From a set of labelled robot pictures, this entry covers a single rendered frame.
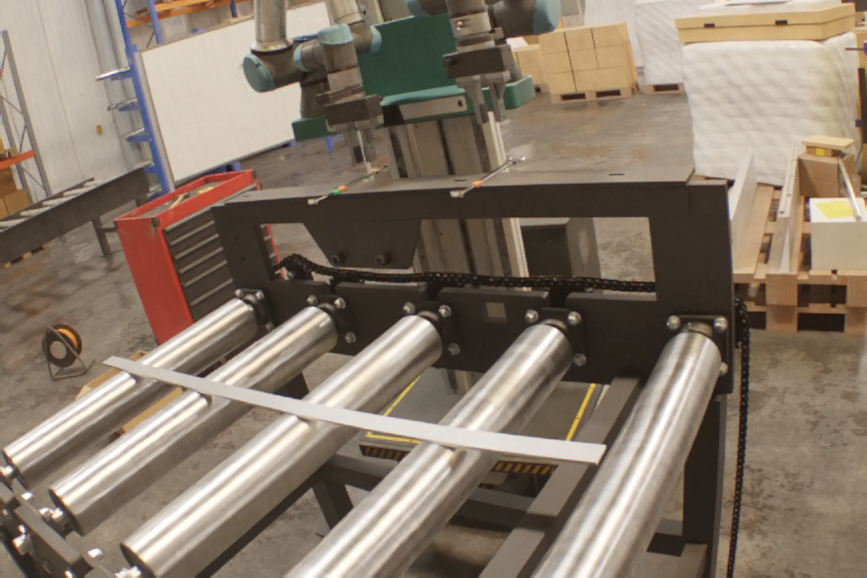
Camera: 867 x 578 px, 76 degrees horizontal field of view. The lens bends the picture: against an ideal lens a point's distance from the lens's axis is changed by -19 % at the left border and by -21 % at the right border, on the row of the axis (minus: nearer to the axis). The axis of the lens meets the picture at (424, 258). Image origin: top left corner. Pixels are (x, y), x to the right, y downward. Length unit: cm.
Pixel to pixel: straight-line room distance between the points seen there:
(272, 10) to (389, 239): 68
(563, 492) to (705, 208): 52
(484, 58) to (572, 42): 826
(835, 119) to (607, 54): 554
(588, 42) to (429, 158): 762
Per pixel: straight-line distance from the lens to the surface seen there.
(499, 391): 111
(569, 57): 964
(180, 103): 587
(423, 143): 198
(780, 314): 298
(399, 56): 186
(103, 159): 1222
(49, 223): 635
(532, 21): 155
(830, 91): 432
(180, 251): 344
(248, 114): 601
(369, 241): 151
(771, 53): 433
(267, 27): 176
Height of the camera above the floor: 149
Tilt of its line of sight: 19 degrees down
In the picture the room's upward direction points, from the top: 13 degrees counter-clockwise
